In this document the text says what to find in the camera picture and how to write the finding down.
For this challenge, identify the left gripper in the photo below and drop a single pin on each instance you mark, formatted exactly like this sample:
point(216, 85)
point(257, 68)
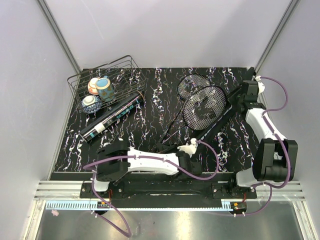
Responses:
point(166, 148)

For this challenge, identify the black racket bag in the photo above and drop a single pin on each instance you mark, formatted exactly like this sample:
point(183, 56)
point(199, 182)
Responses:
point(230, 79)

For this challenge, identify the badminton racket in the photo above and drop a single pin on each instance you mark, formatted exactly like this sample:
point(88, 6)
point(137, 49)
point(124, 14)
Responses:
point(190, 87)
point(202, 105)

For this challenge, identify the black shuttlecock tube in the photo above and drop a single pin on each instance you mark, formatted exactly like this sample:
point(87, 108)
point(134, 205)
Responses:
point(116, 113)

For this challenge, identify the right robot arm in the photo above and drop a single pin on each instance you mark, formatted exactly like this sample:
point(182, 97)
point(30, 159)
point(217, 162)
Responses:
point(275, 159)

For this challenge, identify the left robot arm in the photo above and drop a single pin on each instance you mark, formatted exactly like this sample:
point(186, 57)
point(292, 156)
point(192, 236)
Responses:
point(159, 163)

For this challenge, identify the blue butterfly mug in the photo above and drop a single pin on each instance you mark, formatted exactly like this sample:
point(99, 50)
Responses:
point(105, 89)

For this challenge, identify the blue patterned bowl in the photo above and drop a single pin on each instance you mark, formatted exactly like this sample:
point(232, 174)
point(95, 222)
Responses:
point(91, 104)

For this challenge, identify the orange white bowl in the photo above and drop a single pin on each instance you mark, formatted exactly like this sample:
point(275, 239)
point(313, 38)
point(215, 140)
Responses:
point(92, 86)

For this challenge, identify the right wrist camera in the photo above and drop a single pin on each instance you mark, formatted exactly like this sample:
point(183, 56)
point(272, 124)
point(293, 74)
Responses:
point(261, 86)

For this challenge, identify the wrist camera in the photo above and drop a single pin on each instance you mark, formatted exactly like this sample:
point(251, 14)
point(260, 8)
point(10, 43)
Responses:
point(189, 148)
point(261, 86)

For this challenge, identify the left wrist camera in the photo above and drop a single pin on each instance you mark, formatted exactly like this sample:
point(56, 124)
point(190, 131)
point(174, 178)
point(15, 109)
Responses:
point(189, 148)

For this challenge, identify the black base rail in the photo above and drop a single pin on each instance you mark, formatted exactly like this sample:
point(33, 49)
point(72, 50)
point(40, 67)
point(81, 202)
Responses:
point(160, 191)

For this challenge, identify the wire dish rack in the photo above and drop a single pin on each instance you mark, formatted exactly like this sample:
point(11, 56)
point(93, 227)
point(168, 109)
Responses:
point(124, 74)

